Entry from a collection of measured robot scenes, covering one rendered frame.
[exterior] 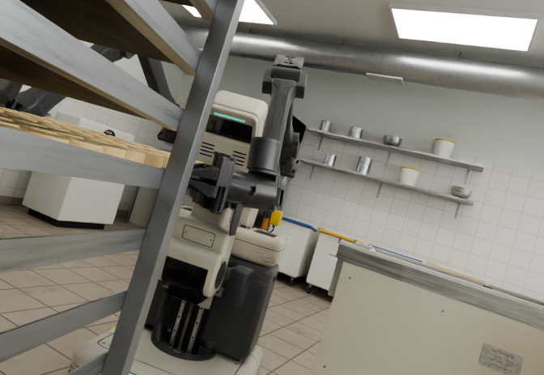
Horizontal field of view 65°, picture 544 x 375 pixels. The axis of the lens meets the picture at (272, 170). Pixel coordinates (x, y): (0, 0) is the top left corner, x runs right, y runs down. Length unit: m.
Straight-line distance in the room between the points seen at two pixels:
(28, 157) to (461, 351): 1.36
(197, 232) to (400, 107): 4.58
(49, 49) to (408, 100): 5.61
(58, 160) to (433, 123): 5.48
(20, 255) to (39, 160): 0.09
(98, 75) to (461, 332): 1.32
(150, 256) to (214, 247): 0.95
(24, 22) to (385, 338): 1.38
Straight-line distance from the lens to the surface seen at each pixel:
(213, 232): 1.58
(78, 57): 0.43
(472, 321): 1.52
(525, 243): 5.59
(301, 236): 5.20
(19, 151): 0.40
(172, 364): 1.78
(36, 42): 0.39
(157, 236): 0.64
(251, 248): 1.81
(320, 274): 5.12
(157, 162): 0.68
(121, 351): 0.69
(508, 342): 1.54
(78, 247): 0.51
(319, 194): 5.85
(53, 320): 0.54
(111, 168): 0.51
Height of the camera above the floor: 0.99
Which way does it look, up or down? 3 degrees up
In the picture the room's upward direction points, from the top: 17 degrees clockwise
